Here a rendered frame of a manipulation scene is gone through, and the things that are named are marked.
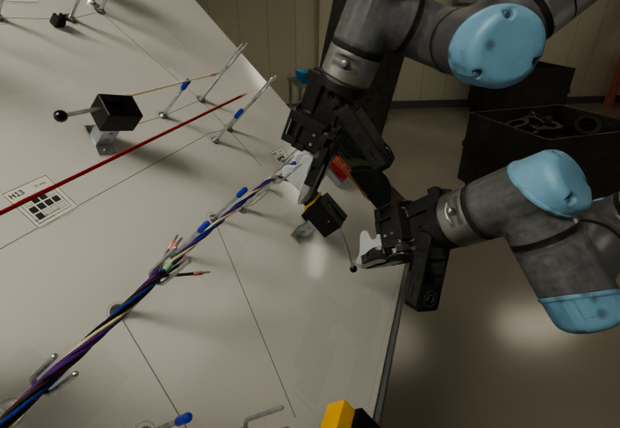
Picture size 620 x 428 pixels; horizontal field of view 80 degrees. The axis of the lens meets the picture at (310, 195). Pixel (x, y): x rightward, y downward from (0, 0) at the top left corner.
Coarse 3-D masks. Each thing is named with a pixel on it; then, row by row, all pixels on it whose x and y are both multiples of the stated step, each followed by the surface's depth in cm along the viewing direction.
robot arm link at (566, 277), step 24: (552, 240) 38; (576, 240) 38; (600, 240) 41; (528, 264) 41; (552, 264) 39; (576, 264) 38; (600, 264) 38; (552, 288) 39; (576, 288) 38; (600, 288) 37; (552, 312) 40; (576, 312) 38; (600, 312) 37
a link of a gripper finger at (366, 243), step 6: (360, 234) 64; (366, 234) 62; (360, 240) 63; (366, 240) 62; (372, 240) 60; (378, 240) 59; (360, 246) 63; (366, 246) 62; (372, 246) 60; (360, 252) 63; (366, 252) 61; (360, 258) 61; (360, 264) 62; (366, 264) 60; (372, 264) 61
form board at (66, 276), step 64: (64, 0) 58; (128, 0) 70; (192, 0) 87; (0, 64) 45; (64, 64) 52; (128, 64) 61; (192, 64) 73; (0, 128) 41; (64, 128) 46; (192, 128) 63; (256, 128) 77; (0, 192) 38; (128, 192) 48; (192, 192) 55; (256, 192) 66; (0, 256) 35; (64, 256) 38; (128, 256) 43; (192, 256) 49; (256, 256) 57; (320, 256) 68; (0, 320) 32; (64, 320) 35; (128, 320) 39; (192, 320) 44; (256, 320) 51; (320, 320) 59; (384, 320) 71; (0, 384) 30; (128, 384) 36; (192, 384) 40; (256, 384) 46; (320, 384) 52
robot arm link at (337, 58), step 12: (336, 48) 49; (324, 60) 52; (336, 60) 50; (348, 60) 49; (360, 60) 48; (324, 72) 53; (336, 72) 50; (348, 72) 49; (360, 72) 49; (372, 72) 50; (348, 84) 50; (360, 84) 51
